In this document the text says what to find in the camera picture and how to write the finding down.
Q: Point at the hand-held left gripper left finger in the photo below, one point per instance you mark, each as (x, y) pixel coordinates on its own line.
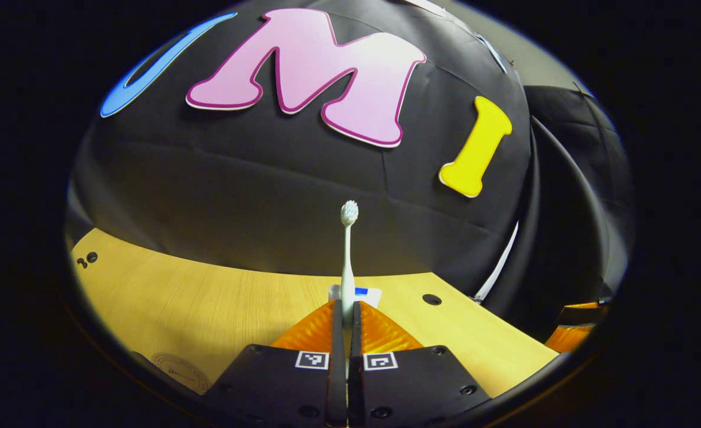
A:
(279, 380)

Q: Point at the round brown coaster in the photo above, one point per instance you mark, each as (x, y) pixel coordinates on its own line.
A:
(184, 374)

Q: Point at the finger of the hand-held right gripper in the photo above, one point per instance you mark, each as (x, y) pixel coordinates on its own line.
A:
(585, 305)
(567, 337)

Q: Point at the pale blue toothbrush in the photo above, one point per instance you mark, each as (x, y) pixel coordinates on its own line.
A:
(348, 261)

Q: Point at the white strip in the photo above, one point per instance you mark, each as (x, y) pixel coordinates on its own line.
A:
(496, 264)

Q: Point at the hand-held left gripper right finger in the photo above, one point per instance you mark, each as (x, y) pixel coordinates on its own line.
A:
(415, 380)

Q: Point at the white toothpaste tube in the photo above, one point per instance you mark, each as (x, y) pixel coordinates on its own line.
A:
(367, 294)

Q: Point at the black backdrop cloth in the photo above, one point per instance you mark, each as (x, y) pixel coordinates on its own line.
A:
(267, 202)

